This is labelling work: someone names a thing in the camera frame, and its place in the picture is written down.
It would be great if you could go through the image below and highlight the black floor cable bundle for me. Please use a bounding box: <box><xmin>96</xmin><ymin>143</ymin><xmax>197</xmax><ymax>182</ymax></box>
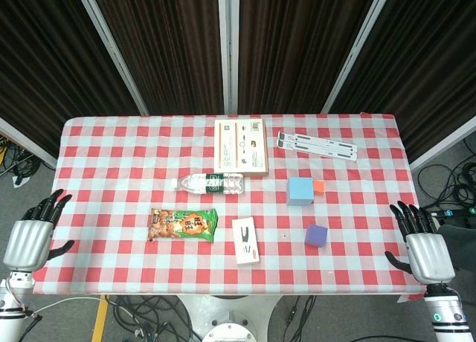
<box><xmin>0</xmin><ymin>133</ymin><xmax>42</xmax><ymax>189</ymax></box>
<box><xmin>106</xmin><ymin>294</ymin><xmax>204</xmax><ymax>342</ymax></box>
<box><xmin>416</xmin><ymin>136</ymin><xmax>476</xmax><ymax>209</ymax></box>

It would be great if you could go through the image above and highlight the white floor cable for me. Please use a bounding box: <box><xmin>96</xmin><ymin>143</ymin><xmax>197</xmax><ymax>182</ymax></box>
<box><xmin>31</xmin><ymin>296</ymin><xmax>109</xmax><ymax>317</ymax></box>

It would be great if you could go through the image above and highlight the purple foam cube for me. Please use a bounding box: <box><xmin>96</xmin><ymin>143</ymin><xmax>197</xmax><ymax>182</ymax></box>
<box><xmin>304</xmin><ymin>224</ymin><xmax>329</xmax><ymax>249</ymax></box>

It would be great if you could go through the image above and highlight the red white checkered tablecloth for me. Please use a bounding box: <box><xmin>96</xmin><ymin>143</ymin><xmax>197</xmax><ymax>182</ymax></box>
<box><xmin>32</xmin><ymin>113</ymin><xmax>434</xmax><ymax>303</ymax></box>

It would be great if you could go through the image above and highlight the clear plastic water bottle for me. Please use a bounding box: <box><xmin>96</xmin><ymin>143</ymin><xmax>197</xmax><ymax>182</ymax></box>
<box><xmin>171</xmin><ymin>172</ymin><xmax>245</xmax><ymax>196</ymax></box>

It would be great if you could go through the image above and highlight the white stapler box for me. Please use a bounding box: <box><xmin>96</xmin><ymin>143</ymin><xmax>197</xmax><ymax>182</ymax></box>
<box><xmin>231</xmin><ymin>216</ymin><xmax>260</xmax><ymax>266</ymax></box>

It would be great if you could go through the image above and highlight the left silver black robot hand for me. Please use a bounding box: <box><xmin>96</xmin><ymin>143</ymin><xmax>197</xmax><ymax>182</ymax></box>
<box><xmin>2</xmin><ymin>188</ymin><xmax>75</xmax><ymax>272</ymax></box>

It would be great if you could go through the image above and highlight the white folding laptop stand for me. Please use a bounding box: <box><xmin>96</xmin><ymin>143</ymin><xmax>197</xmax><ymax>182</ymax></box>
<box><xmin>277</xmin><ymin>131</ymin><xmax>358</xmax><ymax>161</ymax></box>

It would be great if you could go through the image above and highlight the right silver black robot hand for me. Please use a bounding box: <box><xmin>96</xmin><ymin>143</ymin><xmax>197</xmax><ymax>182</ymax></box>
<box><xmin>385</xmin><ymin>200</ymin><xmax>457</xmax><ymax>285</ymax></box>

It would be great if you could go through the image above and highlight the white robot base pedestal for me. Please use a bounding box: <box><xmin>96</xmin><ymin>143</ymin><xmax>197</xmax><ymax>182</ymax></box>
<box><xmin>178</xmin><ymin>294</ymin><xmax>283</xmax><ymax>342</ymax></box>

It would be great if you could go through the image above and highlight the aluminium partition post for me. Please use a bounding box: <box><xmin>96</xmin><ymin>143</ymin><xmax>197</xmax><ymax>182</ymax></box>
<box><xmin>73</xmin><ymin>0</ymin><xmax>150</xmax><ymax>116</ymax></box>
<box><xmin>321</xmin><ymin>0</ymin><xmax>395</xmax><ymax>114</ymax></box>
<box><xmin>217</xmin><ymin>0</ymin><xmax>241</xmax><ymax>115</ymax></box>

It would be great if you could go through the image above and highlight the aluminium partition base rail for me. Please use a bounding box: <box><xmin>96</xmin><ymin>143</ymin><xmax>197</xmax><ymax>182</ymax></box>
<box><xmin>0</xmin><ymin>117</ymin><xmax>59</xmax><ymax>170</ymax></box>
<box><xmin>408</xmin><ymin>114</ymin><xmax>476</xmax><ymax>172</ymax></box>

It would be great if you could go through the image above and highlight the green orange snack bag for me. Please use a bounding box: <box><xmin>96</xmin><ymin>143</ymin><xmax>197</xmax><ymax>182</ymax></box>
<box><xmin>147</xmin><ymin>207</ymin><xmax>218</xmax><ymax>244</ymax></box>

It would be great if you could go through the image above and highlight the large blue foam cube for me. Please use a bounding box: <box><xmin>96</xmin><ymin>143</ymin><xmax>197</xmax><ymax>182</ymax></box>
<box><xmin>286</xmin><ymin>177</ymin><xmax>315</xmax><ymax>207</ymax></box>

